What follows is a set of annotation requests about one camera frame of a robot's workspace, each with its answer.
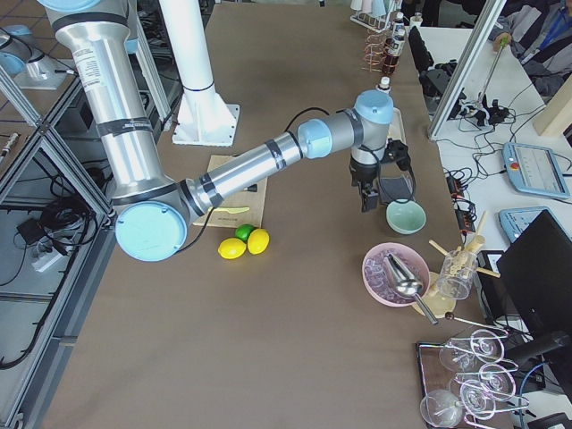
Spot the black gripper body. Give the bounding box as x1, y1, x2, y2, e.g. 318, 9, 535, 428
349, 160, 378, 192

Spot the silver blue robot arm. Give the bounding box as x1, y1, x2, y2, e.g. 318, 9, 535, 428
44, 1, 394, 262

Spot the cream serving tray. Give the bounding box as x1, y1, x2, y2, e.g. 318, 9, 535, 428
387, 107, 407, 144

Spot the tea bottle in rack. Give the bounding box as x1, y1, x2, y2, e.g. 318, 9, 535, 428
382, 29, 406, 76

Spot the tea bottle at edge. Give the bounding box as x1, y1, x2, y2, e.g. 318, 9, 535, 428
391, 12, 405, 38

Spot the grey folded cloth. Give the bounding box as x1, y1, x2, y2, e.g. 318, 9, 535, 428
379, 175, 415, 205

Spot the mint green bowl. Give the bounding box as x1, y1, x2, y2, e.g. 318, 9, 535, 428
386, 200, 427, 235

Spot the pink bowl with ice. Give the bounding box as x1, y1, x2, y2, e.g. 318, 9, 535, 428
362, 242, 430, 307

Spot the steel ice scoop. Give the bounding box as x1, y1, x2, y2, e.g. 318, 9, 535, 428
385, 253, 438, 325

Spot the wooden cutting board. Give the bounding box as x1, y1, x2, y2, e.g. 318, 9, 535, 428
208, 179, 267, 228

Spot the upper yellow lemon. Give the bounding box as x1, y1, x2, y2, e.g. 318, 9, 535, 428
247, 228, 270, 255

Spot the yellow lemon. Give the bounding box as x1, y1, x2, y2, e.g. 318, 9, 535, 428
247, 228, 270, 255
218, 238, 247, 260

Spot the glass mug on stand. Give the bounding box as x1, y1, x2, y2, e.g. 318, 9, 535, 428
436, 250, 477, 300

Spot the wooden mug stand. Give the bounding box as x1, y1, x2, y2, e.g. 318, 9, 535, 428
423, 211, 501, 319

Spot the green lime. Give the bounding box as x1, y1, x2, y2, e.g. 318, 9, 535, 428
234, 223, 256, 242

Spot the yellow plastic knife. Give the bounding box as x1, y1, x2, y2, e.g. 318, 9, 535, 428
213, 206, 250, 214

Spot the lower yellow lemon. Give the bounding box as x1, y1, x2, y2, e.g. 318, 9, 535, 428
218, 238, 247, 260

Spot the blue teach pendant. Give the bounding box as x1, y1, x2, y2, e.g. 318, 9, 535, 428
502, 142, 570, 198
498, 206, 550, 243

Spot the pastel cup rack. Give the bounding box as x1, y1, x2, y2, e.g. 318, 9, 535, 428
349, 0, 402, 33

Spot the black monitor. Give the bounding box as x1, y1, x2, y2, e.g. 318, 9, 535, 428
498, 210, 571, 383

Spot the wine glass rack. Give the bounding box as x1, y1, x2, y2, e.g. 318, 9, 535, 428
416, 326, 529, 428

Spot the copper wire bottle rack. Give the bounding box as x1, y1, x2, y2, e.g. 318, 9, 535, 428
361, 29, 394, 76

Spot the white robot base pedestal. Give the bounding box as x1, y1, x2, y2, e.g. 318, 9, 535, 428
160, 0, 240, 147

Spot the aluminium frame post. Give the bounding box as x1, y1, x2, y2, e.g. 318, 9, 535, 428
427, 0, 506, 140

